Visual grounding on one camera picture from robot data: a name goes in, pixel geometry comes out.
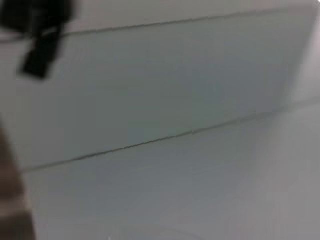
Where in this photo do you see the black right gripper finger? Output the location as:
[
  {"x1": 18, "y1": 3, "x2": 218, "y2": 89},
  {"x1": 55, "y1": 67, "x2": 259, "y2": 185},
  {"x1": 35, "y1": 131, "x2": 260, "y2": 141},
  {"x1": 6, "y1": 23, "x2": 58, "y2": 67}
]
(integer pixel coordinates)
[{"x1": 0, "y1": 0, "x2": 81, "y2": 81}]

